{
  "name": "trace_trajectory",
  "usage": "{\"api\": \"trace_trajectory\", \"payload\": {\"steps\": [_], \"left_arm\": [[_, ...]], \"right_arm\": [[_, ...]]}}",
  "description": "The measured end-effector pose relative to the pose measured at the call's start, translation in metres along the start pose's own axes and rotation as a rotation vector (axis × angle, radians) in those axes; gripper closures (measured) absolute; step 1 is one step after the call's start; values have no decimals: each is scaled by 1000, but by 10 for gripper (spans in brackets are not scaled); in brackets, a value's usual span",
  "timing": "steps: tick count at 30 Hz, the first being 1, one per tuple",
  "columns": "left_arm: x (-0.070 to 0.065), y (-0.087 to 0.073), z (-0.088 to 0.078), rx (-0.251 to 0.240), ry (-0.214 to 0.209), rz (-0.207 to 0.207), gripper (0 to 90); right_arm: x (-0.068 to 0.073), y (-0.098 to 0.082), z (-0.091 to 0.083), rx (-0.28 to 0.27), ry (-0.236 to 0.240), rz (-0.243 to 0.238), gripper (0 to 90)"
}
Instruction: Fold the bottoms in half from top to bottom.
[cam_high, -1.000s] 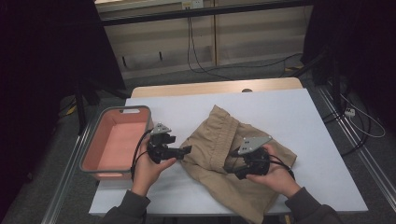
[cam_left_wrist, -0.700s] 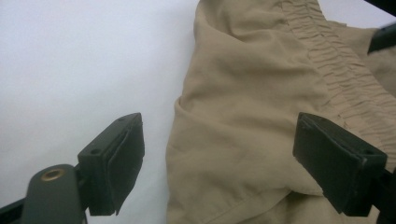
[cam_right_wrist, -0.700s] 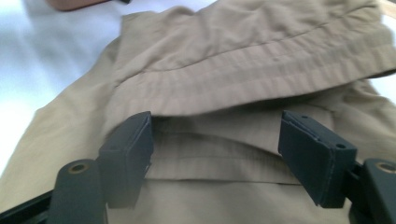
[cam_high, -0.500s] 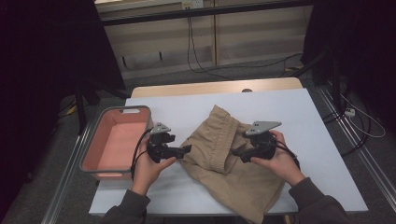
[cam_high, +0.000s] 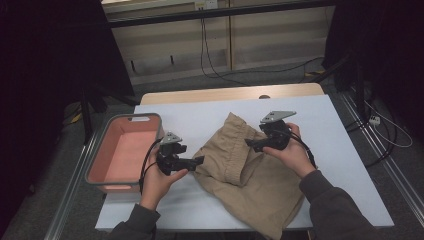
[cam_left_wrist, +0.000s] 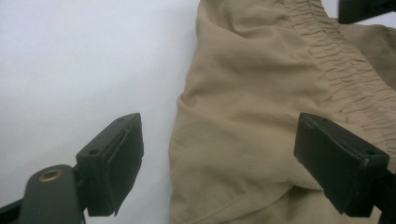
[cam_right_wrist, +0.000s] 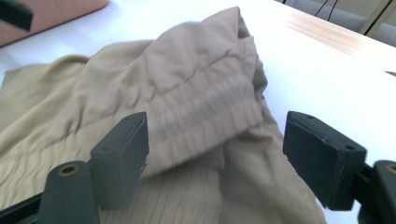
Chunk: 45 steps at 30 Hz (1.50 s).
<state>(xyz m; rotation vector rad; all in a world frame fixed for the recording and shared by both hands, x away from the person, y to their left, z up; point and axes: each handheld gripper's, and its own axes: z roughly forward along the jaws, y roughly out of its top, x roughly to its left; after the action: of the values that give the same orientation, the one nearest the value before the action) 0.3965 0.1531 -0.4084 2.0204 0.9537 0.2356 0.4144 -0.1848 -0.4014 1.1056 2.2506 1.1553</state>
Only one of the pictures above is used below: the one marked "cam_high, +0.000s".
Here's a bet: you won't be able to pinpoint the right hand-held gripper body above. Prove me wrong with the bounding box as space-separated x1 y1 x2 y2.
254 111 298 153

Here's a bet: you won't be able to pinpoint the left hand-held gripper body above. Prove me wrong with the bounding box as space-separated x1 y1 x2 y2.
156 131 191 177

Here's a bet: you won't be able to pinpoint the khaki drawstring shorts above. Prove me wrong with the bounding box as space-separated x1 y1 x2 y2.
192 112 305 240

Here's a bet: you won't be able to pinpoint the pink basket with grey rim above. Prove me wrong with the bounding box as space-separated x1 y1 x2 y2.
84 113 165 194

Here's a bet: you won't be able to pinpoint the person's right hand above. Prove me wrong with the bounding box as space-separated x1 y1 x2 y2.
262 122 317 180

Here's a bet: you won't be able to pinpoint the person's left hand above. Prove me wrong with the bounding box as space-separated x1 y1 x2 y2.
139 154 189 212

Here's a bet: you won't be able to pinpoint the beige wooden cabinet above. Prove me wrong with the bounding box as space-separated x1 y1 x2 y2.
101 0 336 86

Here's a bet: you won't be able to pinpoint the black tripod stand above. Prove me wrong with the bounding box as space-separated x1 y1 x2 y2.
79 84 139 146

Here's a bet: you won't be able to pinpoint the black metal stand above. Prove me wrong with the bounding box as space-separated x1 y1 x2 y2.
313 53 371 123

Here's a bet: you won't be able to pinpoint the black horizontal bar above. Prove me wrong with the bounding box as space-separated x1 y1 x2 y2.
106 0 336 29

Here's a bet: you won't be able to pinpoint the black curtain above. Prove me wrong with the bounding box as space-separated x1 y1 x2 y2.
322 0 424 141
0 0 136 234

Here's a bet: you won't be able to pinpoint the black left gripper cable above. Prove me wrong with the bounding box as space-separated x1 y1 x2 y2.
138 138 164 194

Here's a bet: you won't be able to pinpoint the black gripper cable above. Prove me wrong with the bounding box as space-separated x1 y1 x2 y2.
286 131 318 169
138 138 164 194

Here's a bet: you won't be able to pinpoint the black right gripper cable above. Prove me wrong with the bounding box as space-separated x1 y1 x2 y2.
286 131 318 169

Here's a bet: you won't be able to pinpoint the black hanging wall cable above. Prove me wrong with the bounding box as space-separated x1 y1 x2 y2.
199 8 326 86

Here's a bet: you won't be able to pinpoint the black floor cable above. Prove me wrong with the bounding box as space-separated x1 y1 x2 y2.
344 109 399 168

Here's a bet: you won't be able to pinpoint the aluminium floor rail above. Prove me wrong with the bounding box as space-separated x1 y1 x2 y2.
338 91 424 219
43 129 104 240

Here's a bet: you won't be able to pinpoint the white wall socket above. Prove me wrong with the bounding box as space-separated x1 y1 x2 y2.
194 0 218 10

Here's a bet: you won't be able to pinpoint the white floor cable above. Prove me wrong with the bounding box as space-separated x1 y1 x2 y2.
363 99 414 149

